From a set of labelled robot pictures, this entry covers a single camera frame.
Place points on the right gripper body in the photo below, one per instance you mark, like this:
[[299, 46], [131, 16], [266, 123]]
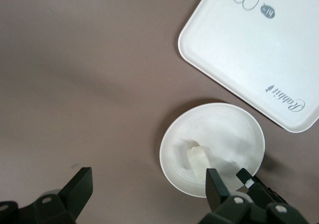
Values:
[[266, 195]]

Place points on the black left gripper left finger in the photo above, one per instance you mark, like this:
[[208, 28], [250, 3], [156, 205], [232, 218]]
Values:
[[62, 206]]

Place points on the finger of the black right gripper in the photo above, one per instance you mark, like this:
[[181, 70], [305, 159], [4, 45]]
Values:
[[246, 178]]

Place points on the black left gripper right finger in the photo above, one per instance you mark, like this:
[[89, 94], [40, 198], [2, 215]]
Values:
[[224, 211]]

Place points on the pale steamed bun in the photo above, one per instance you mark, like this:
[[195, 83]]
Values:
[[197, 159]]

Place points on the cream round plate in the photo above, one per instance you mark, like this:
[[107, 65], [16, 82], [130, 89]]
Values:
[[224, 129]]

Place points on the cream rabbit print tray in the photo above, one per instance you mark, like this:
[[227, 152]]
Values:
[[249, 59]]

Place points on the brown table cover mat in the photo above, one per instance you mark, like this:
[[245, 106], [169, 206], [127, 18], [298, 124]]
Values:
[[74, 84]]

